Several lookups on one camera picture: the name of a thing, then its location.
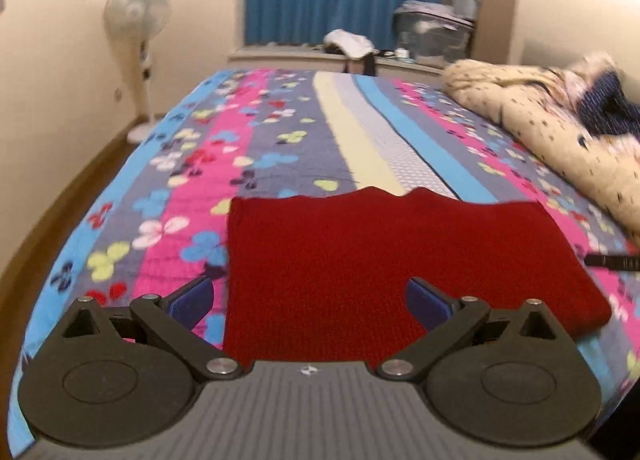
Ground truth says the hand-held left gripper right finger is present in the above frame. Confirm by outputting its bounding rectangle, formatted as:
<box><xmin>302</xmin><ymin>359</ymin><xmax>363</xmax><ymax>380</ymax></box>
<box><xmin>375</xmin><ymin>277</ymin><xmax>571</xmax><ymax>384</ymax></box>

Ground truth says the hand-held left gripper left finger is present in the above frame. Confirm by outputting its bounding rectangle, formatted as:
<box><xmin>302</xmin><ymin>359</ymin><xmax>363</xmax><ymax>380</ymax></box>
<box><xmin>50</xmin><ymin>275</ymin><xmax>251</xmax><ymax>384</ymax></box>

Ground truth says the navy dotted cloth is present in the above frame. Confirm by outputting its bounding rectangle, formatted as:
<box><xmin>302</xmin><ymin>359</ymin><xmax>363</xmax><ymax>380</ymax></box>
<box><xmin>577</xmin><ymin>67</ymin><xmax>640</xmax><ymax>138</ymax></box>

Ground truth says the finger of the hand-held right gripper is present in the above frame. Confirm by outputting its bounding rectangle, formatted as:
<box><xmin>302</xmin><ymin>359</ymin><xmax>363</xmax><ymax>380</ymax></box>
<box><xmin>584</xmin><ymin>253</ymin><xmax>640</xmax><ymax>272</ymax></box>

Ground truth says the white standing fan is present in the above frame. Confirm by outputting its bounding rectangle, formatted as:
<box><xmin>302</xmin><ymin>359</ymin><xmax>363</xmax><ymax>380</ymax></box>
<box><xmin>103</xmin><ymin>0</ymin><xmax>172</xmax><ymax>144</ymax></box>

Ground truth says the floral striped bed blanket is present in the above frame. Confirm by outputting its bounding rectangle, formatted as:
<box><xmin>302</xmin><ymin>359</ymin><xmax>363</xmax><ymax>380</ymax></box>
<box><xmin>7</xmin><ymin>67</ymin><xmax>640</xmax><ymax>457</ymax></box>

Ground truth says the cream star print duvet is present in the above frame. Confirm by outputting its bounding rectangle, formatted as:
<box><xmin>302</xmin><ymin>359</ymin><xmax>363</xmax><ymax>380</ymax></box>
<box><xmin>443</xmin><ymin>51</ymin><xmax>640</xmax><ymax>236</ymax></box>

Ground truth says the small clear storage box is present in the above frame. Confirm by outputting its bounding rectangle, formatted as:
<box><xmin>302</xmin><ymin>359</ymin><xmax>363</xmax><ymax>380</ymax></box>
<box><xmin>448</xmin><ymin>0</ymin><xmax>482</xmax><ymax>21</ymax></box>

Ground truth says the red knit sweater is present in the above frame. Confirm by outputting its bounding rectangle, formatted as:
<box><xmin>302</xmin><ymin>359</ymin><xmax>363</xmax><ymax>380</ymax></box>
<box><xmin>222</xmin><ymin>186</ymin><xmax>614</xmax><ymax>371</ymax></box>

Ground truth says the dark chair back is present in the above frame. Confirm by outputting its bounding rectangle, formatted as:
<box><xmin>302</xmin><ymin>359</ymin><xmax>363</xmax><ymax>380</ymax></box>
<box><xmin>344</xmin><ymin>55</ymin><xmax>378</xmax><ymax>77</ymax></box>

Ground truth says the white clothes pile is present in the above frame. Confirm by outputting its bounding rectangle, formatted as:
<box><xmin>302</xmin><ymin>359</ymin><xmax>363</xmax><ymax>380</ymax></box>
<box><xmin>323</xmin><ymin>29</ymin><xmax>376</xmax><ymax>59</ymax></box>

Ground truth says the large clear storage box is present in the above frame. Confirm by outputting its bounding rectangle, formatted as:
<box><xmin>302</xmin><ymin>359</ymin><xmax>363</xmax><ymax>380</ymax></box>
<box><xmin>393</xmin><ymin>0</ymin><xmax>475</xmax><ymax>66</ymax></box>

